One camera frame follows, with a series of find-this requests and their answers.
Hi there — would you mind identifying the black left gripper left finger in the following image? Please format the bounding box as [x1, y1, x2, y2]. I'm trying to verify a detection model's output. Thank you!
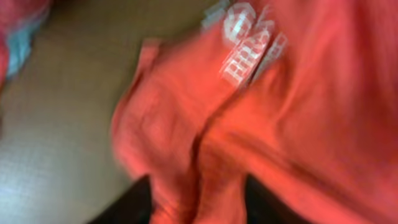
[88, 175, 153, 224]

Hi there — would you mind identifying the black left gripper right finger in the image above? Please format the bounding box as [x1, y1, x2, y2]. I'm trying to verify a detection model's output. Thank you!
[244, 175, 310, 224]

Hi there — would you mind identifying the red t-shirt with white print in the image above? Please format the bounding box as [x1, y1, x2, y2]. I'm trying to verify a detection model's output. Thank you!
[111, 0, 397, 223]

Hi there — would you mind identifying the light blue garment in pile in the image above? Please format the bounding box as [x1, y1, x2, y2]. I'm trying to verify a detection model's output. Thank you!
[6, 14, 47, 79]

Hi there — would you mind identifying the red mesh garment in pile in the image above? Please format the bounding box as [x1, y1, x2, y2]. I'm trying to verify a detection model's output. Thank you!
[1, 0, 53, 85]

